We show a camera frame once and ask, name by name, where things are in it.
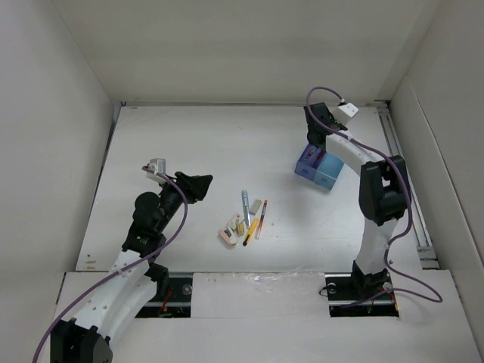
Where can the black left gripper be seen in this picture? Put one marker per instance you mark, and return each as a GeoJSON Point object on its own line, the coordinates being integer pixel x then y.
{"type": "Point", "coordinates": [193, 187]}

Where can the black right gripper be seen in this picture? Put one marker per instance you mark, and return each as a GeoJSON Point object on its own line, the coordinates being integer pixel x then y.
{"type": "Point", "coordinates": [333, 118]}

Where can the red pen clear barrel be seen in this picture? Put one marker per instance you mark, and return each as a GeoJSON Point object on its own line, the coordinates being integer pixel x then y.
{"type": "Point", "coordinates": [262, 217]}

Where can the red pen thin slanted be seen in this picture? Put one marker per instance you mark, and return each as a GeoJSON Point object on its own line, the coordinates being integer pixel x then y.
{"type": "Point", "coordinates": [309, 153]}

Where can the red pen white cap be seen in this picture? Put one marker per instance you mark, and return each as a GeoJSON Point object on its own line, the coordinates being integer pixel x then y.
{"type": "Point", "coordinates": [318, 158]}

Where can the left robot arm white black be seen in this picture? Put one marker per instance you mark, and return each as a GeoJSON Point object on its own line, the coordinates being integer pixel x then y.
{"type": "Point", "coordinates": [135, 278]}

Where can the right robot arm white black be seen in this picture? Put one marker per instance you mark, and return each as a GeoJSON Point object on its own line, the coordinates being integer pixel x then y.
{"type": "Point", "coordinates": [383, 197]}

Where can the blue two-compartment container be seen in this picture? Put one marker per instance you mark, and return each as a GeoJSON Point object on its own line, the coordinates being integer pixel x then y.
{"type": "Point", "coordinates": [325, 174]}

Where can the white eraser red label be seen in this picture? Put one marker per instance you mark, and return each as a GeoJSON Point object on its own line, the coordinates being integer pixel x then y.
{"type": "Point", "coordinates": [235, 220]}

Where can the white grey correction tape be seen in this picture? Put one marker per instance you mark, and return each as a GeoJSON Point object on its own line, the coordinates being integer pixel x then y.
{"type": "Point", "coordinates": [230, 232]}

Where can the pink white correction tape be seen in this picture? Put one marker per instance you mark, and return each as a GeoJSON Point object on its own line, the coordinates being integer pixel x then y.
{"type": "Point", "coordinates": [230, 241]}

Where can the grey eraser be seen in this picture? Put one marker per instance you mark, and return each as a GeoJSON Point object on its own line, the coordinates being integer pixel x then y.
{"type": "Point", "coordinates": [255, 207]}

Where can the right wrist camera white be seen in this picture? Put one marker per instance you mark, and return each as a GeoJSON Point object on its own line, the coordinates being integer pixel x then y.
{"type": "Point", "coordinates": [345, 112]}

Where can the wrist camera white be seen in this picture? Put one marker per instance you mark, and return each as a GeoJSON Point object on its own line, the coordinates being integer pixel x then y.
{"type": "Point", "coordinates": [345, 112]}
{"type": "Point", "coordinates": [154, 169]}

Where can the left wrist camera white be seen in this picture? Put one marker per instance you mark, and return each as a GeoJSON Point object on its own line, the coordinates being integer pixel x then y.
{"type": "Point", "coordinates": [154, 169]}

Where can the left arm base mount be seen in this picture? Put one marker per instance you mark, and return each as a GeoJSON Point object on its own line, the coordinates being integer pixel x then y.
{"type": "Point", "coordinates": [173, 301]}

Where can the aluminium rail right side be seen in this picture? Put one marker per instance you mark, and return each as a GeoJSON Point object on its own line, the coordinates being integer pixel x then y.
{"type": "Point", "coordinates": [419, 233]}

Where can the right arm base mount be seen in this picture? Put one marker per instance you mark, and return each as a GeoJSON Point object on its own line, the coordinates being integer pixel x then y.
{"type": "Point", "coordinates": [353, 296]}

